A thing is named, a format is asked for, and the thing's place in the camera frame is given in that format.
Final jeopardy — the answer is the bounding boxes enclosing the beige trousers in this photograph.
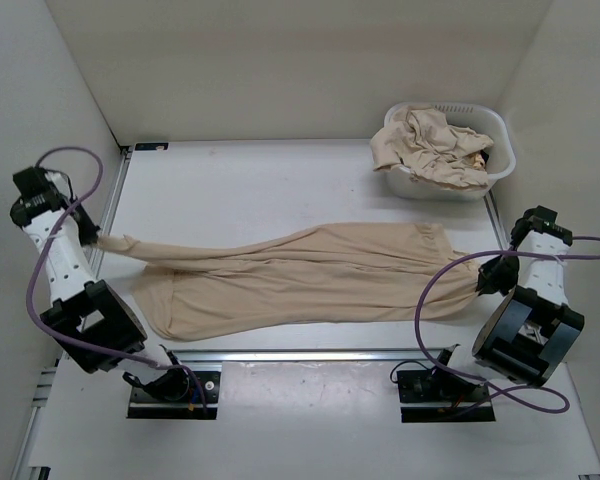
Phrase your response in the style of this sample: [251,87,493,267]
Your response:
[98,223,479,341]

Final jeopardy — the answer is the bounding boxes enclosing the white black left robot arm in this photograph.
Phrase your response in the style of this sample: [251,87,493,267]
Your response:
[10,166,194,402]

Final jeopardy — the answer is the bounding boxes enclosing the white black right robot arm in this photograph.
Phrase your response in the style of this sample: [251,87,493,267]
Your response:
[472,206,584,388]

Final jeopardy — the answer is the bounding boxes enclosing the black corner label sticker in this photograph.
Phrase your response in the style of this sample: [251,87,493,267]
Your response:
[134,142,169,151]

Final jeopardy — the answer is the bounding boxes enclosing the white laundry basket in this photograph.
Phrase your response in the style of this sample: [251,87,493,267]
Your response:
[370,102,516,201]

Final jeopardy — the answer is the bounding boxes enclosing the beige clothes pile in basket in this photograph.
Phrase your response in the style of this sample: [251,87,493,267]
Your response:
[370,105,494,191]

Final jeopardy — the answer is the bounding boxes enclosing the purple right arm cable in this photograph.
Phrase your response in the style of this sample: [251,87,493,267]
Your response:
[413,233,600,415]

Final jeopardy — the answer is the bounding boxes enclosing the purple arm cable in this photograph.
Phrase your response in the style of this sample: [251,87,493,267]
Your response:
[413,233,600,415]
[27,146,211,416]

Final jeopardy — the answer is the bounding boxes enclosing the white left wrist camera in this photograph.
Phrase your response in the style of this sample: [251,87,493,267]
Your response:
[45,170,73,197]

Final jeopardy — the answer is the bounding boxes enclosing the aluminium right side rail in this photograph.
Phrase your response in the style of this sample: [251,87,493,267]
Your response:
[484,192,510,249]

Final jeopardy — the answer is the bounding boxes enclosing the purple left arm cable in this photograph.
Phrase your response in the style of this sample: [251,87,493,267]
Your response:
[27,146,211,416]

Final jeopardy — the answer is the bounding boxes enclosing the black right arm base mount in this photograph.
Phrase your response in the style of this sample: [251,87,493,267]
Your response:
[389,359,496,423]

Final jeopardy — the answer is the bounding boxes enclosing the aluminium table edge rail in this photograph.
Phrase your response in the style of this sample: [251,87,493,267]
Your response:
[64,349,461,365]

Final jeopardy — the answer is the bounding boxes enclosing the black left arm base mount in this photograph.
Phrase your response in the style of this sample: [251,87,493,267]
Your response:
[126,364,222,421]

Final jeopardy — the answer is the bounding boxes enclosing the aluminium left side rail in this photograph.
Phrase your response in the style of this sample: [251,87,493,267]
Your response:
[10,145,132,479]

